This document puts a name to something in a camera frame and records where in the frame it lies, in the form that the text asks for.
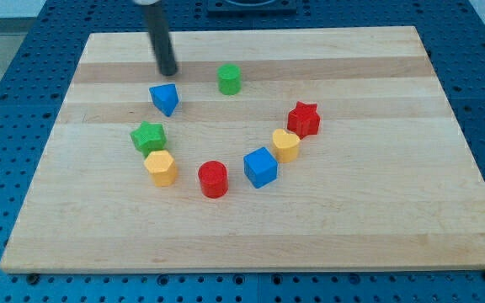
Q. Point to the blue triangle block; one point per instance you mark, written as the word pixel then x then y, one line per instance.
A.
pixel 165 97

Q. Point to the blue cube block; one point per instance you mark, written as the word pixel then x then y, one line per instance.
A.
pixel 260 167

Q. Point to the red cylinder block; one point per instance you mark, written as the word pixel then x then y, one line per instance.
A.
pixel 213 179

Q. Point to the yellow heart block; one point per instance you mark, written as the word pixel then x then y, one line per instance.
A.
pixel 285 146

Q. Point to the red star block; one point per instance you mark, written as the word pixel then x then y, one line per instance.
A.
pixel 304 120

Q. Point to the wooden board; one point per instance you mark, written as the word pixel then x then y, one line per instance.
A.
pixel 388 183

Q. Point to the green cylinder block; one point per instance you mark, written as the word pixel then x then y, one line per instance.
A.
pixel 229 78

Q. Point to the yellow hexagon block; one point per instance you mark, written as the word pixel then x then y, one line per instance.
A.
pixel 161 167

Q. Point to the green star block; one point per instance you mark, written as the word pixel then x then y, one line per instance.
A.
pixel 148 138

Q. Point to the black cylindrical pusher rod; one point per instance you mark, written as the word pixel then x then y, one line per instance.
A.
pixel 158 30

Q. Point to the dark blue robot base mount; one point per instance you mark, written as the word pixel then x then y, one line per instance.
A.
pixel 222 7

